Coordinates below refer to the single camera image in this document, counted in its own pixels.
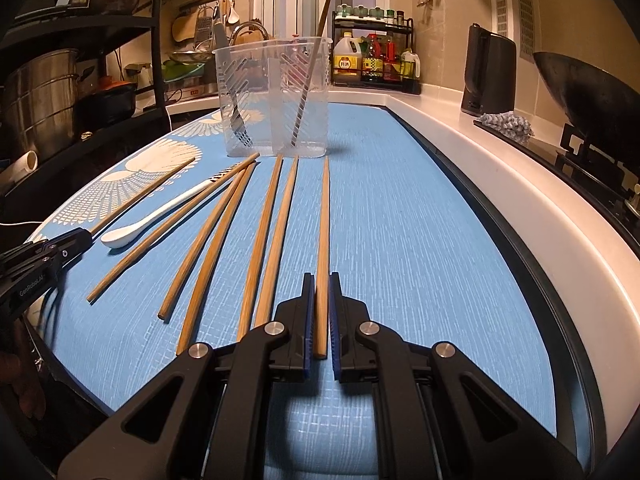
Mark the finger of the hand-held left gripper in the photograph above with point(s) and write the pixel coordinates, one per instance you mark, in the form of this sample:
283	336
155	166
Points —
62	257
70	236

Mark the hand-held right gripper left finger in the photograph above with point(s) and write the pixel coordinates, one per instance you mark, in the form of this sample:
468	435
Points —
310	310

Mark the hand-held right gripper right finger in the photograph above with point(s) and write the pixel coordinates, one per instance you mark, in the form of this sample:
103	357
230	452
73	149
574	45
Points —
334	355

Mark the wooden chopstick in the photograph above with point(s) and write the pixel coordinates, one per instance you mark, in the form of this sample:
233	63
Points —
145	195
326	10
277	240
182	342
324	220
100	291
165	310
260	250

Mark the clear plastic utensil holder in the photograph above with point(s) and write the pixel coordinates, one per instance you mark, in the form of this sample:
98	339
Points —
272	130

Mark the person's left hand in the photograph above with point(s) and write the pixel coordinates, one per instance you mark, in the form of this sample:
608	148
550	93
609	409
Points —
20	385

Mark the white ceramic spoon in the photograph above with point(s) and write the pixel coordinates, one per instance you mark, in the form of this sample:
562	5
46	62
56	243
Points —
120	237

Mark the white plastic pipe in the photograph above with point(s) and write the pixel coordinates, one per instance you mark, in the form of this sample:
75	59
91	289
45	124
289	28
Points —
20	167

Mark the steel stock pot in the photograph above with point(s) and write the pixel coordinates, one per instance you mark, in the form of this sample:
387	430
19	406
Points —
40	105

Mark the blue patterned table mat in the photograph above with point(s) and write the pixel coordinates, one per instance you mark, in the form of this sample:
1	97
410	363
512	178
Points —
400	210

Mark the black pot with orange lid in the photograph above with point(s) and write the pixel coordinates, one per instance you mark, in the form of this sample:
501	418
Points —
107	100

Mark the green plastic basin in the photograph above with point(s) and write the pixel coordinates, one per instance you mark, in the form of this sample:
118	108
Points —
185	70

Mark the black metal storage rack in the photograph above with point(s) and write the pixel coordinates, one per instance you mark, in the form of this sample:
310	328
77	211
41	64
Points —
158	50

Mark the grey metal fork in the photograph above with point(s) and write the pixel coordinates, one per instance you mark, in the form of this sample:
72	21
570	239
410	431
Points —
235	110

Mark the steel bowl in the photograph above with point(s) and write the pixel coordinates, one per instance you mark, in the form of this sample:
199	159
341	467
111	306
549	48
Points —
190	56

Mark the hanging metal grater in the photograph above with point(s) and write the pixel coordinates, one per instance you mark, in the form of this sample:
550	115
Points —
202	25

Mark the oil jug with yellow label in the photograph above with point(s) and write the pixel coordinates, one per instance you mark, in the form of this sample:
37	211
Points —
346	62

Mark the dark soy sauce bottle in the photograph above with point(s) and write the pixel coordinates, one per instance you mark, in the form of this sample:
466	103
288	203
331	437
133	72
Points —
371	62

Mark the red sauce bottle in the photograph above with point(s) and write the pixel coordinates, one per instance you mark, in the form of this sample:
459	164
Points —
391	62

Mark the yellow oil bottle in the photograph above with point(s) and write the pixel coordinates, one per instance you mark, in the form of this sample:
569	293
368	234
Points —
411	66

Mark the grey dish cloth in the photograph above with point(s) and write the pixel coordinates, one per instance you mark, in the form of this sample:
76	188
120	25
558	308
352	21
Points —
505	124

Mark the wooden cutting board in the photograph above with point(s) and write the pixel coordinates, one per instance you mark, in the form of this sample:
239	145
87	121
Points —
252	35

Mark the chrome kitchen faucet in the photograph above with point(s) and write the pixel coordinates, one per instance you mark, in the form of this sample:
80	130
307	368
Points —
245	27

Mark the hanging white ladle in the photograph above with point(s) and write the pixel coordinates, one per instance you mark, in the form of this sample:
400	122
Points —
233	12

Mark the black spice rack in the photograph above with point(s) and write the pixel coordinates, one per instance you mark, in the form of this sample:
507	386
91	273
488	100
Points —
410	50

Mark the row of spice jars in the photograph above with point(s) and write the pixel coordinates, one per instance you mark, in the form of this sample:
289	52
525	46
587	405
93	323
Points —
370	11

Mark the window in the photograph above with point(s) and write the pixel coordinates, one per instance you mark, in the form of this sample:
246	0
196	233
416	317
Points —
320	0

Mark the black gas stove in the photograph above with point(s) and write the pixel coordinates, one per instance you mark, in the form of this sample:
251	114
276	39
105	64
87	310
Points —
590	165

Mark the black wok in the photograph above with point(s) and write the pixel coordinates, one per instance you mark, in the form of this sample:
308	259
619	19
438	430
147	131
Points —
590	95

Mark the tall metal wall vent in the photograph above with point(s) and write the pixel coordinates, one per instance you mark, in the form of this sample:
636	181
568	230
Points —
526	22

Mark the small metal wall vent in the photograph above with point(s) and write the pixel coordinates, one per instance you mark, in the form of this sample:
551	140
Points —
501	5

